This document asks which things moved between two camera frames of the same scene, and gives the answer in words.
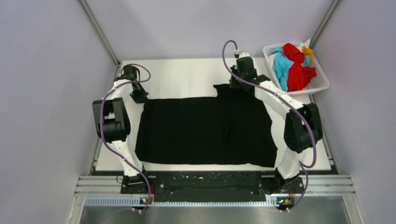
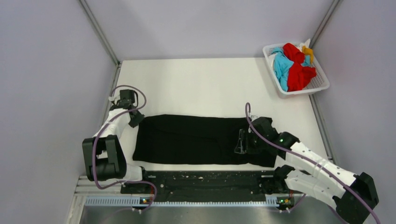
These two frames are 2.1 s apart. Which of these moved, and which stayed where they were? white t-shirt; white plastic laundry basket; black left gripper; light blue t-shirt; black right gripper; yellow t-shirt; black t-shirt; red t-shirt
Moved: black t-shirt; black right gripper; black left gripper
Stayed: red t-shirt; yellow t-shirt; light blue t-shirt; white plastic laundry basket; white t-shirt
